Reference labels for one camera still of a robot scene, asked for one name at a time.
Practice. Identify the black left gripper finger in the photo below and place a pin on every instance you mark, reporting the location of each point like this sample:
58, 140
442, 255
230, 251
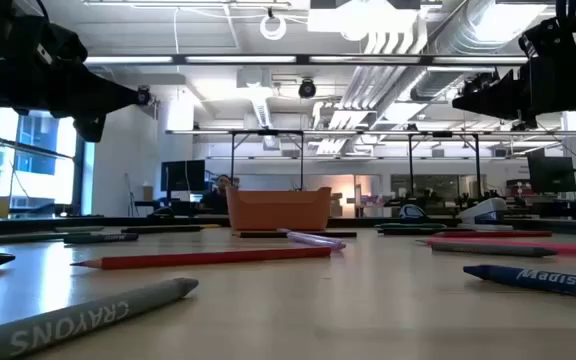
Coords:
113, 106
113, 91

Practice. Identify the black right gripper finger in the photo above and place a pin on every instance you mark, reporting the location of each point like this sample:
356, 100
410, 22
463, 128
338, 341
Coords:
498, 90
498, 109

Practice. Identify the red pencil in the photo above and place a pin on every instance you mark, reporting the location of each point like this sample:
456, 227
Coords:
208, 258
493, 233

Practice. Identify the grey crayon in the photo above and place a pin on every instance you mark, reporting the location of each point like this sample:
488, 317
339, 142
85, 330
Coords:
68, 320
78, 229
493, 249

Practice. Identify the green pen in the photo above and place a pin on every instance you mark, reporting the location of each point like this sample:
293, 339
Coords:
418, 226

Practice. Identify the yellow pencil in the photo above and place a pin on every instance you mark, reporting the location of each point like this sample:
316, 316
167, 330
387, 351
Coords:
213, 226

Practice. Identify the green pencil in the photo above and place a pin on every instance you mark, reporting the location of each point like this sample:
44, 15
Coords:
18, 238

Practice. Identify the blue crayon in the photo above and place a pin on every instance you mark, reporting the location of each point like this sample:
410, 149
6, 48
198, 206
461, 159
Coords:
543, 281

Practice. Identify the translucent purple pen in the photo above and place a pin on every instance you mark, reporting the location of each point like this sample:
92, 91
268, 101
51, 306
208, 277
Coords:
318, 240

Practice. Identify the black computer monitor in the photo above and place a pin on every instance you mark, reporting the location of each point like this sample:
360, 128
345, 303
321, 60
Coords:
183, 176
552, 175

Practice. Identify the blue white round object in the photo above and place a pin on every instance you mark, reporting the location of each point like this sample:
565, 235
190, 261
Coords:
413, 212

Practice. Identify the person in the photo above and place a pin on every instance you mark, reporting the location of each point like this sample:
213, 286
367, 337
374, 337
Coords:
218, 200

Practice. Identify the black overhead rig beam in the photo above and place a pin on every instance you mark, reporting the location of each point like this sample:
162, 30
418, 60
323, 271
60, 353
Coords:
302, 60

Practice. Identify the orange plastic bin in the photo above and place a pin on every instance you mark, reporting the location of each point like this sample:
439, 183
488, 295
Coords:
278, 210

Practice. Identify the black background rig frame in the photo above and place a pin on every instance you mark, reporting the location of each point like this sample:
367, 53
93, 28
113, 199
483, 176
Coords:
443, 134
268, 132

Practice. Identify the black aluminium table frame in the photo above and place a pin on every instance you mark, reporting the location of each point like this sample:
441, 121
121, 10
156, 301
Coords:
28, 224

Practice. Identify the black overhead camera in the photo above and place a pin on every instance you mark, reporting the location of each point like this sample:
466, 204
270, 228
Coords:
307, 89

